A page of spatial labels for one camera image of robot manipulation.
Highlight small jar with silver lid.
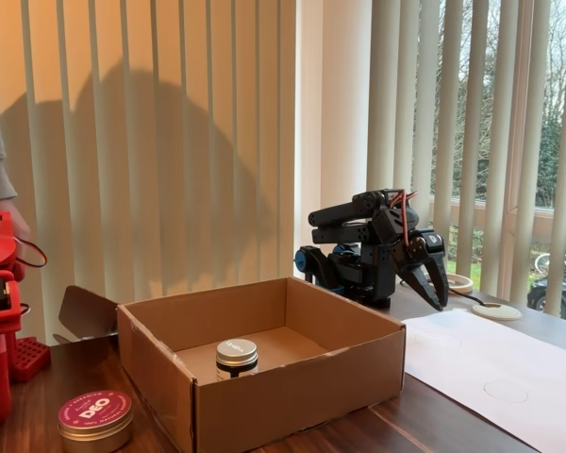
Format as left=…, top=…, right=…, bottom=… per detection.
left=215, top=338, right=259, bottom=383

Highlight open brown cardboard box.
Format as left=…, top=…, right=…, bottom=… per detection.
left=52, top=276, right=407, bottom=453

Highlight person's left hand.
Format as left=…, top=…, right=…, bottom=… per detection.
left=0, top=197, right=32, bottom=280

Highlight masking tape roll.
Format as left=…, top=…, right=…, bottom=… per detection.
left=445, top=273, right=474, bottom=293

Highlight dark parked car outdoors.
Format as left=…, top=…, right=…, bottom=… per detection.
left=526, top=275, right=566, bottom=326

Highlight white paper sheet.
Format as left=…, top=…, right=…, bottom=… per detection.
left=400, top=309, right=566, bottom=453

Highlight bicycle outdoors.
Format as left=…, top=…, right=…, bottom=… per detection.
left=530, top=248, right=566, bottom=277

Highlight black clamp with blue knob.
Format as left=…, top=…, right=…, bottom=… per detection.
left=293, top=244, right=334, bottom=287

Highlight cream vertical blinds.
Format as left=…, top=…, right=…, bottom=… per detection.
left=0, top=0, right=297, bottom=331
left=367, top=0, right=566, bottom=327

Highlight red round lid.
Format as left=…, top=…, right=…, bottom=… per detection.
left=57, top=389, right=135, bottom=453

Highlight red perforated base block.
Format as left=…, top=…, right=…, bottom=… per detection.
left=9, top=336, right=52, bottom=382

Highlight thin black cable through grommet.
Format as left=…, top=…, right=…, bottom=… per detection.
left=447, top=287, right=490, bottom=310

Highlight white round cable grommet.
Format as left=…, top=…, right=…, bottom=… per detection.
left=471, top=302, right=524, bottom=322

